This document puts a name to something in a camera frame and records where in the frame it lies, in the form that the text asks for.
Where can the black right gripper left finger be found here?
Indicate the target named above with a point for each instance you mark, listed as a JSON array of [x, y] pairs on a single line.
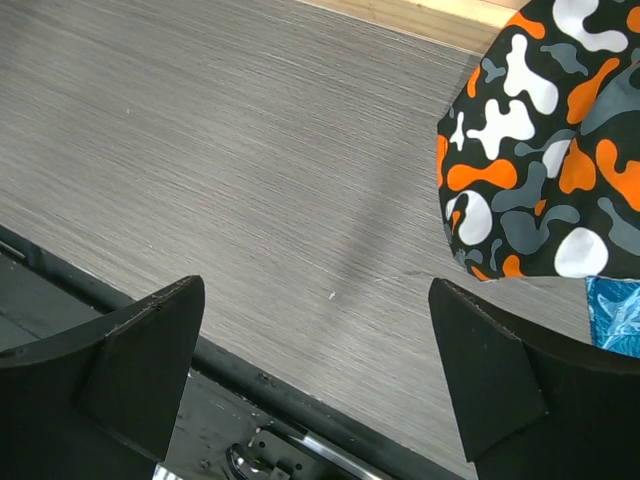
[[100, 400]]

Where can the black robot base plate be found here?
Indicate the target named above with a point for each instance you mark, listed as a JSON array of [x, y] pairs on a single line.
[[235, 421]]

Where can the blue patterned shorts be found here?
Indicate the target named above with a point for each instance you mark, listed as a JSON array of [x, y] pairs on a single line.
[[614, 311]]

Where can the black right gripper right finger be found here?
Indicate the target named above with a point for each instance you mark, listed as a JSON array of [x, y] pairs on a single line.
[[529, 402]]

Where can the orange camouflage shorts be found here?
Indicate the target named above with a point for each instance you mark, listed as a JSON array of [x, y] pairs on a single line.
[[538, 156]]

